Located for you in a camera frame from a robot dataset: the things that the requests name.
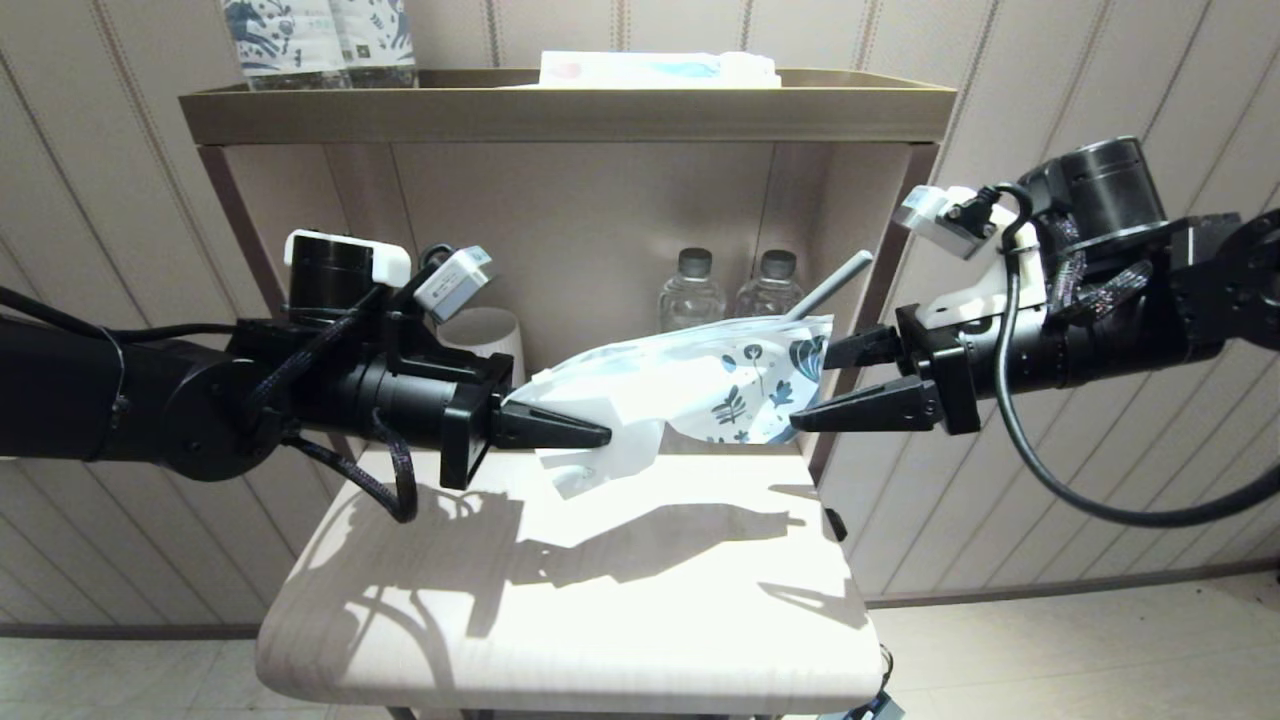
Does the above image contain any white floral plastic bag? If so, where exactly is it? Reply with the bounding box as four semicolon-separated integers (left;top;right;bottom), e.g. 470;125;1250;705
502;314;835;500

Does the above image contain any white ribbed mug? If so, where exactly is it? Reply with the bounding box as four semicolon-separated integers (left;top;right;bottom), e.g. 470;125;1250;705
445;306;527;387

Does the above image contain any clear plastic water bottle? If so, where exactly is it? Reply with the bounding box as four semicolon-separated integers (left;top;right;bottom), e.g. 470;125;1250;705
734;249;805;320
657;249;727;334

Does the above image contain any beige wooden shelf cabinet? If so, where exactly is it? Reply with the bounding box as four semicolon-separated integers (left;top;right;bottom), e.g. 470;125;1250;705
178;68;959;720

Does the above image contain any white blue flat packet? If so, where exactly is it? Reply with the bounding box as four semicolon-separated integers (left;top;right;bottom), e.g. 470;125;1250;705
505;50;783;91

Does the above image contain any blue floral print pouch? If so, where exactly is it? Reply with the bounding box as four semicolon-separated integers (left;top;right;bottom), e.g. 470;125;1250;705
222;0;353;93
335;0;421;89

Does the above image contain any white right camera bracket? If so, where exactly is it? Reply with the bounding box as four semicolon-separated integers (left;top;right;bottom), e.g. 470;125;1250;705
914;238;1052;332

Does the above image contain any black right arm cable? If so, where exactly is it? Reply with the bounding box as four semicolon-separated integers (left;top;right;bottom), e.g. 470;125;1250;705
984;184;1280;529

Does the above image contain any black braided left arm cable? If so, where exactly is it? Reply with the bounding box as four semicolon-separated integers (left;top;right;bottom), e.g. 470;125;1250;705
284;420;420;525

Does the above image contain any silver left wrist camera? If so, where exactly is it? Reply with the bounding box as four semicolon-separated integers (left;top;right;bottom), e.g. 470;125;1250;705
414;246;495;324

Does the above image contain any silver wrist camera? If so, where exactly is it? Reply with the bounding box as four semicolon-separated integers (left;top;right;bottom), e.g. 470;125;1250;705
894;186;1002;262
414;246;495;324

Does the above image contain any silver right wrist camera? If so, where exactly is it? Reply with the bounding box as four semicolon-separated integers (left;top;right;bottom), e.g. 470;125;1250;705
894;186;1002;262

